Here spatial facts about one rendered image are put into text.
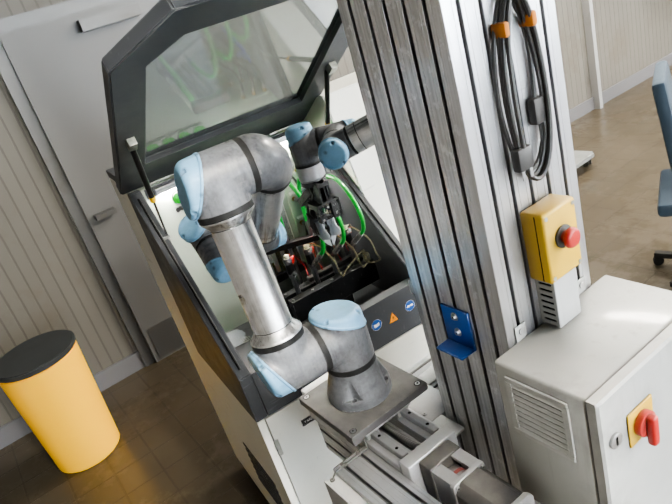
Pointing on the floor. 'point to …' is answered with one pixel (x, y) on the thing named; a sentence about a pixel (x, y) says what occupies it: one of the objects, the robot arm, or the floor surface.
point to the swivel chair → (661, 86)
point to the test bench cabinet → (255, 446)
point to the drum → (59, 400)
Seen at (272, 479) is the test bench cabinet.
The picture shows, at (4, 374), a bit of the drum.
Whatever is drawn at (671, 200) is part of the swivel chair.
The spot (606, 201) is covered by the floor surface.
